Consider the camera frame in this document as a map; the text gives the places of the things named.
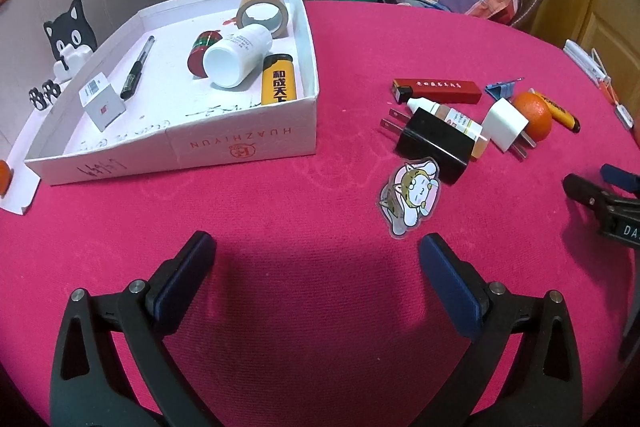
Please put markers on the round orange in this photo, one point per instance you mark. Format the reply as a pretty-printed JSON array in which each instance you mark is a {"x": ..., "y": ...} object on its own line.
[{"x": 535, "y": 117}]

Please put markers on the white paper sheet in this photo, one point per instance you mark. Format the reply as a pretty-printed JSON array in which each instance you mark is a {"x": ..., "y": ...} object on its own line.
[{"x": 20, "y": 192}]

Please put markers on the white cardboard box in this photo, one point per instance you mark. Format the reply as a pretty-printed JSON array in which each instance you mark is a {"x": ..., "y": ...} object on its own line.
[{"x": 240, "y": 142}]

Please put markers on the white cardboard board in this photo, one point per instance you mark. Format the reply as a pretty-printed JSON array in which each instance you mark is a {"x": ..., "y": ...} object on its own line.
[{"x": 30, "y": 17}]

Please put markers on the small orange with stem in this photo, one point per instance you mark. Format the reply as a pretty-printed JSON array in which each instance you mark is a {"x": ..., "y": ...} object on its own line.
[{"x": 3, "y": 177}]

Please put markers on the yellow lighter with black cap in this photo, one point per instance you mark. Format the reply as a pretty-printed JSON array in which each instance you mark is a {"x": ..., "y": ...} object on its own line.
[{"x": 279, "y": 82}]

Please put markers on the black charger plug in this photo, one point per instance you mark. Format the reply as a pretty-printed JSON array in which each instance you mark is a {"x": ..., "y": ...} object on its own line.
[{"x": 435, "y": 147}]

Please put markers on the red and green can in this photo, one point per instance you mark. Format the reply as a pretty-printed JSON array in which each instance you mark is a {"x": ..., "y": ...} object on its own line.
[{"x": 202, "y": 49}]

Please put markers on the slim yellow lighter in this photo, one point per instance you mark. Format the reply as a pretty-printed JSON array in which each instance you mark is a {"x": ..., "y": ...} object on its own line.
[{"x": 560, "y": 112}]

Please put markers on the cartoon cat sticker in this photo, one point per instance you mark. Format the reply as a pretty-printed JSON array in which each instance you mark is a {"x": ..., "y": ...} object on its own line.
[{"x": 412, "y": 197}]

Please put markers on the blue binder clip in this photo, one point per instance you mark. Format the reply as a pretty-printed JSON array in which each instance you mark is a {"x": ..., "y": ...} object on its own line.
[{"x": 502, "y": 89}]

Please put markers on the white charger plug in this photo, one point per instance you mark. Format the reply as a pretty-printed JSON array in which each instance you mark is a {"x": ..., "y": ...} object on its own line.
[{"x": 505, "y": 124}]

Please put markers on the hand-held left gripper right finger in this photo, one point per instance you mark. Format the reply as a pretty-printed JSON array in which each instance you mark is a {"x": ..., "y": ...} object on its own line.
[{"x": 450, "y": 282}]

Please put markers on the small white box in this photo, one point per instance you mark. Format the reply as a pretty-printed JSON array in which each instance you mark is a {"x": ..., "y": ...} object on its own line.
[{"x": 102, "y": 102}]

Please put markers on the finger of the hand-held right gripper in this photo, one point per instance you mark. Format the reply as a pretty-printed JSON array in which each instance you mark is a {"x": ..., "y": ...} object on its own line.
[
  {"x": 622, "y": 179},
  {"x": 587, "y": 193}
]

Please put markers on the magenta tablecloth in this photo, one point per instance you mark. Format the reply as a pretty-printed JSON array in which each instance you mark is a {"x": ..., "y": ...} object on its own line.
[{"x": 300, "y": 232}]

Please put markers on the red lighter box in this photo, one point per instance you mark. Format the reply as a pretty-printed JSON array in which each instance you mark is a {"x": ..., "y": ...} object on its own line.
[{"x": 440, "y": 91}]

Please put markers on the small dropper bottle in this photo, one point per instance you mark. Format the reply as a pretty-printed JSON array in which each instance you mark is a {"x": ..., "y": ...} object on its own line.
[{"x": 457, "y": 117}]

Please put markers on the black pen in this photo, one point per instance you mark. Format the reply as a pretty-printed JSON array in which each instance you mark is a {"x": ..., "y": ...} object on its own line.
[{"x": 136, "y": 69}]

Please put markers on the white pill bottle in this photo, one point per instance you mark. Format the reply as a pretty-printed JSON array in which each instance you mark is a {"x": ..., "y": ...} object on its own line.
[{"x": 235, "y": 57}]

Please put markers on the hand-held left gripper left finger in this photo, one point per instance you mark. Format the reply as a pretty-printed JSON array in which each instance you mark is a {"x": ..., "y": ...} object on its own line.
[{"x": 185, "y": 277}]

